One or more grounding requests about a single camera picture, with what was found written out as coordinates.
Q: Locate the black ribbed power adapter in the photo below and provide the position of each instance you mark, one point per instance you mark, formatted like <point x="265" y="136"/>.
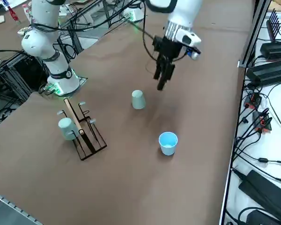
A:
<point x="269" y="72"/>
<point x="276" y="50"/>

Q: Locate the white bottle with red cap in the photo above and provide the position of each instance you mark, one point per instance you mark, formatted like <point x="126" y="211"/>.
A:
<point x="26" y="11"/>

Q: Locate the light blue plastic cup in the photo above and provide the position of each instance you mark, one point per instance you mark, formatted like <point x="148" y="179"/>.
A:
<point x="167" y="147"/>

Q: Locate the black peg rack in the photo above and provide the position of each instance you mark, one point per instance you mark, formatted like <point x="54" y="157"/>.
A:
<point x="272" y="22"/>

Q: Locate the black flat power adapter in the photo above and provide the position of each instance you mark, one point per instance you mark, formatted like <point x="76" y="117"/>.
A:
<point x="262" y="189"/>
<point x="264" y="219"/>

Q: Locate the red and white bottle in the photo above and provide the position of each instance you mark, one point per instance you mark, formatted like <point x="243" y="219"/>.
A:
<point x="12" y="13"/>

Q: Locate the orange and black connector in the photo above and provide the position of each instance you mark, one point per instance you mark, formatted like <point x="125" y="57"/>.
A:
<point x="263" y="120"/>
<point x="253" y="100"/>

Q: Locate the upright aluminium profile post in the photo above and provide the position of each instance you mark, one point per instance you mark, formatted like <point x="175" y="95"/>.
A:
<point x="254" y="28"/>

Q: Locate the small white post bracket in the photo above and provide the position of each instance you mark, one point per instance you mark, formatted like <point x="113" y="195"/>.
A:
<point x="241" y="64"/>

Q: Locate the pale green plastic cup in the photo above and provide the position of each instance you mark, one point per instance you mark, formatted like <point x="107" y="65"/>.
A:
<point x="138" y="102"/>
<point x="65" y="127"/>

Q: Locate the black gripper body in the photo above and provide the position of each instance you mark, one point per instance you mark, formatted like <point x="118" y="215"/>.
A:
<point x="171" y="50"/>

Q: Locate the black equipment frame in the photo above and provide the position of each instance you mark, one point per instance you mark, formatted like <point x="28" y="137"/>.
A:
<point x="18" y="77"/>

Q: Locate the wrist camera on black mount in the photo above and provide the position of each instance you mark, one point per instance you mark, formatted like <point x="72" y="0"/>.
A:
<point x="195" y="55"/>

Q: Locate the aluminium table edge rail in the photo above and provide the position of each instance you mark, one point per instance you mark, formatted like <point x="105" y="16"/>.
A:
<point x="4" y="200"/>

